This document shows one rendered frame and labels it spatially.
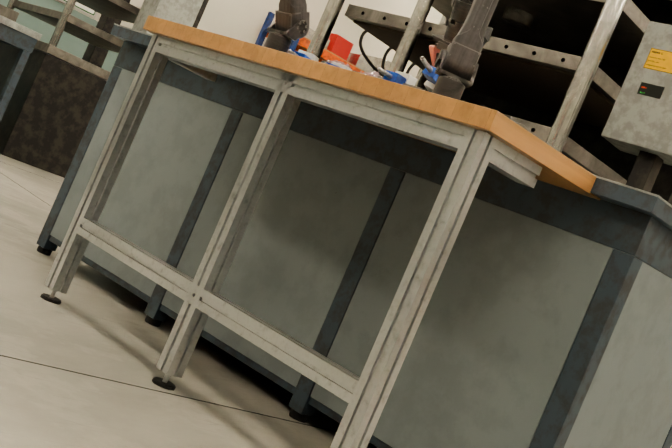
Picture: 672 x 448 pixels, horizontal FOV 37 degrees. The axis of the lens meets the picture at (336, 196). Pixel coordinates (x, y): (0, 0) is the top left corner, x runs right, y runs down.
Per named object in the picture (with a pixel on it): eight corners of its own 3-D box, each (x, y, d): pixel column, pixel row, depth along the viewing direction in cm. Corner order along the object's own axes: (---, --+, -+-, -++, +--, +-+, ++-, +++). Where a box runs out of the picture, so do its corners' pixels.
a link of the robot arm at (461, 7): (448, 18, 251) (456, -8, 248) (469, 24, 251) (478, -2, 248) (448, 23, 244) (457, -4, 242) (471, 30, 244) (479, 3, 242)
